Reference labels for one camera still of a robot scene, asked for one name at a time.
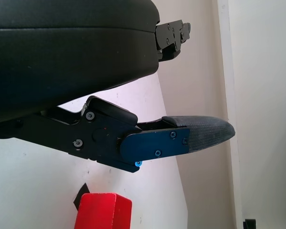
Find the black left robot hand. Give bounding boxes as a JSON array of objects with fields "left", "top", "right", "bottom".
[{"left": 0, "top": 0, "right": 236, "bottom": 174}]

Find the small black bracket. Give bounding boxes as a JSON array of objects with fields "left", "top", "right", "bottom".
[{"left": 243, "top": 218, "right": 257, "bottom": 229}]

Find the red block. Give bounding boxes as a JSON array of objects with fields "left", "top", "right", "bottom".
[{"left": 73, "top": 192, "right": 133, "bottom": 229}]

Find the black tape mark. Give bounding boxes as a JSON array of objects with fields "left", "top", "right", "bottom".
[{"left": 72, "top": 183, "right": 91, "bottom": 211}]

